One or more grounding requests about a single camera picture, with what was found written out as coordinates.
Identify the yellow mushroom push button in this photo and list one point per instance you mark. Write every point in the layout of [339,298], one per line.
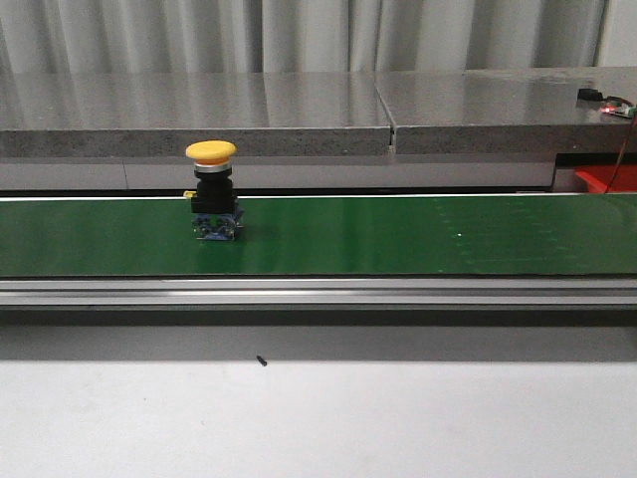
[214,203]

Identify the green conveyor belt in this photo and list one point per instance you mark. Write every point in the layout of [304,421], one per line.
[552,235]

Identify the grey stone bench right slab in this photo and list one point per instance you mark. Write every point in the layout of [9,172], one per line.
[489,111]

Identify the grey stone bench slab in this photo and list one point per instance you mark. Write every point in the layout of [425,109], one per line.
[159,114]
[489,111]

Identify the red plastic bin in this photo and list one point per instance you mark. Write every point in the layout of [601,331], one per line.
[600,178]

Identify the black connector plug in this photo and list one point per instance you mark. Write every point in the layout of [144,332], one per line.
[590,95]

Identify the grey stone bench left slab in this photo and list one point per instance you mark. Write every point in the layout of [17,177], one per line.
[159,114]

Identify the small lit circuit board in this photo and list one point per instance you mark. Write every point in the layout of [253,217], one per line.
[619,109]

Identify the grey pleated curtain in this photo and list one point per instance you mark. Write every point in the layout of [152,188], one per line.
[312,36]

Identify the aluminium conveyor frame rail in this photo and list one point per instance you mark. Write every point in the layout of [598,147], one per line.
[317,293]

